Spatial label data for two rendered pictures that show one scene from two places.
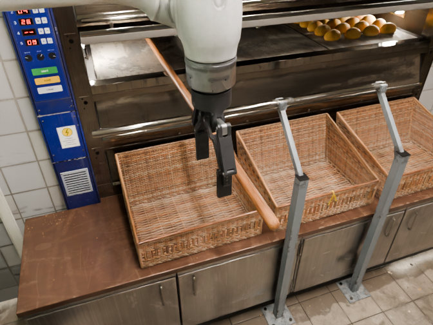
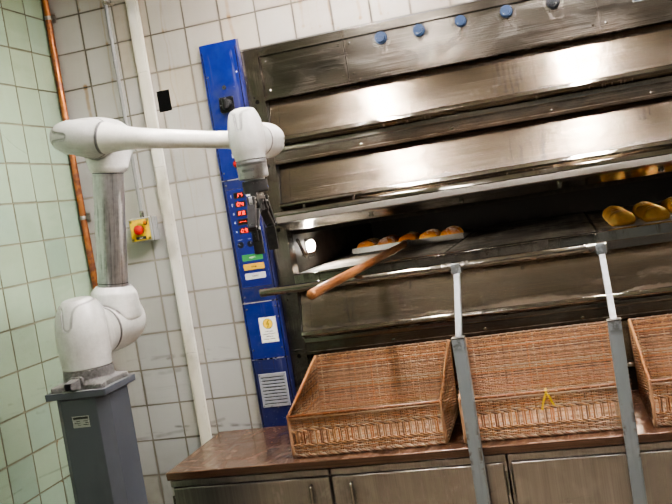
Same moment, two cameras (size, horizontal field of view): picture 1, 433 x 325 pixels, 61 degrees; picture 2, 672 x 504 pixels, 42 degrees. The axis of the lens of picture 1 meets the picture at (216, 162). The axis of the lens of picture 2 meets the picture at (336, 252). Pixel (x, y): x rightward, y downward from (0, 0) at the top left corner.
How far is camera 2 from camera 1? 214 cm
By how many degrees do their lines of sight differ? 46
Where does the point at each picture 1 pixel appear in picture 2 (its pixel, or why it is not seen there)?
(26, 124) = (234, 314)
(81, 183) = (278, 391)
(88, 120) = (291, 314)
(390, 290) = not seen: outside the picture
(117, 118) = (320, 314)
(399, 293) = not seen: outside the picture
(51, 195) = (249, 406)
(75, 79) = (280, 268)
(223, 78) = (250, 170)
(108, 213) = not seen: hidden behind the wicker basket
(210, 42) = (237, 148)
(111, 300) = (256, 491)
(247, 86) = (476, 279)
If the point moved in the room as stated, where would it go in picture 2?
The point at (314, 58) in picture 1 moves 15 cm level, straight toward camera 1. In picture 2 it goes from (565, 240) to (541, 246)
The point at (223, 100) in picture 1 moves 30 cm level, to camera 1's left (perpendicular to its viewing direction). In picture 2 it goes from (254, 184) to (179, 199)
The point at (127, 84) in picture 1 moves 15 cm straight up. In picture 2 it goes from (329, 273) to (323, 236)
